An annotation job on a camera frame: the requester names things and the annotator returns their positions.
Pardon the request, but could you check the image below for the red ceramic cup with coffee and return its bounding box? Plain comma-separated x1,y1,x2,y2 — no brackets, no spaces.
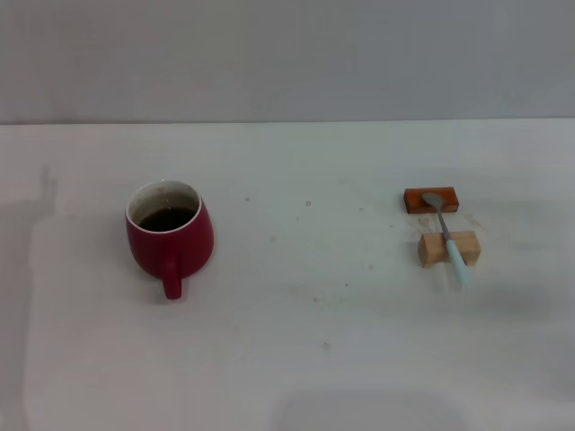
124,179,216,301

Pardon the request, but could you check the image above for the dark red-brown wooden block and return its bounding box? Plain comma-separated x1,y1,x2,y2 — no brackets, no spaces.
402,187,460,216

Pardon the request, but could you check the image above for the light wooden spoon rest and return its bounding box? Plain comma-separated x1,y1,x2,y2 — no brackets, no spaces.
417,230,481,269

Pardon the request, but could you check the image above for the spoon with light blue handle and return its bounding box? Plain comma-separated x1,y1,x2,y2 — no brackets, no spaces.
420,191,473,291

